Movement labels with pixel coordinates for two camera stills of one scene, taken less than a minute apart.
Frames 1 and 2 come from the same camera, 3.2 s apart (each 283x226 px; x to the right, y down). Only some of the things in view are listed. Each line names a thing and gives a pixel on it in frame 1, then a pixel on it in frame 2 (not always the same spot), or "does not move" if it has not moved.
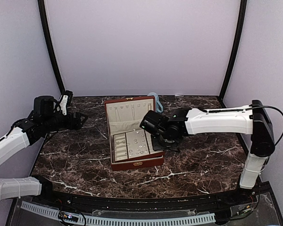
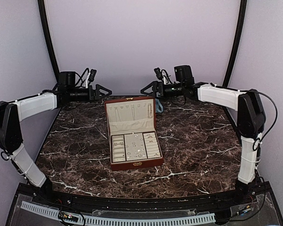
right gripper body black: x=163 y=142 to x=161 y=84
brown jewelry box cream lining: x=131 y=147 does not move
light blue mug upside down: x=159 y=107 does not move
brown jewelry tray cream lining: x=134 y=144 does not move
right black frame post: x=236 y=44 does not move
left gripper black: x=77 y=125 to x=97 y=92
